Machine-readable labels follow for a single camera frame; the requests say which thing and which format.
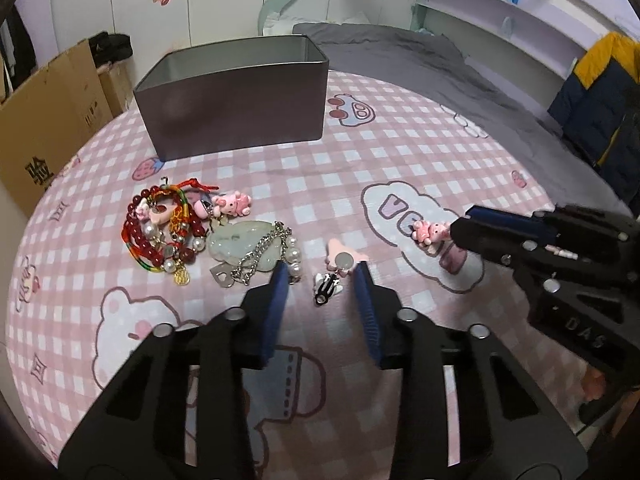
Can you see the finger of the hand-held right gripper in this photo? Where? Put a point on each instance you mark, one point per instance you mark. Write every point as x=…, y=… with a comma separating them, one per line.
x=480, y=240
x=505, y=222

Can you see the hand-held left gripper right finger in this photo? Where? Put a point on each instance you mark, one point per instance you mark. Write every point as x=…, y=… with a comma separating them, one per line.
x=367, y=310

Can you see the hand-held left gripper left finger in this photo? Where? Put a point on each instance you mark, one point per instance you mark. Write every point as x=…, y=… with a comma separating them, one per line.
x=279, y=300

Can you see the black and white charm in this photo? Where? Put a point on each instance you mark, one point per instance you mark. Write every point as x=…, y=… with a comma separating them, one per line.
x=325, y=289

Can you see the pink pig charm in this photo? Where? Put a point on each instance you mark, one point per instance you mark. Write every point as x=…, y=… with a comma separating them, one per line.
x=430, y=232
x=232, y=203

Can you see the silver tag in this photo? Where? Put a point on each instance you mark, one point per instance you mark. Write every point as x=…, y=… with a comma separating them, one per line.
x=222, y=276

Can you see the pink star charm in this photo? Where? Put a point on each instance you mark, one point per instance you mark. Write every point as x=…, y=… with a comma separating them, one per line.
x=336, y=251

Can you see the pale green jade pendant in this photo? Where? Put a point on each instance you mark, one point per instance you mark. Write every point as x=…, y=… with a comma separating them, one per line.
x=235, y=245

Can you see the gold coin charm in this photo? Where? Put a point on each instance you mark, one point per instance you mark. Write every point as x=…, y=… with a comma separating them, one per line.
x=181, y=276

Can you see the grey metal tin box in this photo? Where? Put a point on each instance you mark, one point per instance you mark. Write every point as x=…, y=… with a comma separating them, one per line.
x=240, y=105

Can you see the person's right hand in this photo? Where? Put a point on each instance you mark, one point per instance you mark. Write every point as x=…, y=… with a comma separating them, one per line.
x=594, y=385

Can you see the pink checkered tablecloth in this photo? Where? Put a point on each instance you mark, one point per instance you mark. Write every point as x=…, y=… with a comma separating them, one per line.
x=320, y=200

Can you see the navy and yellow jacket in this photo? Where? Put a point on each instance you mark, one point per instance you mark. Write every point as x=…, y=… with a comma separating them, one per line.
x=595, y=110

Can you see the grey blanket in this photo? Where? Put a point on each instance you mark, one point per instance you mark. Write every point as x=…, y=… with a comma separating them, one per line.
x=425, y=75

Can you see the small cardboard box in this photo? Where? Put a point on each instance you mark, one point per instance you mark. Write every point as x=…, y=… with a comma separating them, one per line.
x=117, y=85

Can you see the white pillow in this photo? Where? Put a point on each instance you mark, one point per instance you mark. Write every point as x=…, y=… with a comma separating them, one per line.
x=275, y=25

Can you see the large cardboard box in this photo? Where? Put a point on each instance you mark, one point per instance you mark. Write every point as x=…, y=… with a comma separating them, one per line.
x=45, y=125

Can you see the white wardrobe doors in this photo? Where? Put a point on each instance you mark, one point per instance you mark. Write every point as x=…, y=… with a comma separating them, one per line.
x=215, y=5

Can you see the hanging clothes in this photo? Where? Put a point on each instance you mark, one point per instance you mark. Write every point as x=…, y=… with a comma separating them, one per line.
x=10, y=45

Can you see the lavender wall shelf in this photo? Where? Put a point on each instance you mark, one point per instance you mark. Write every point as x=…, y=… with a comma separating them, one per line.
x=500, y=7

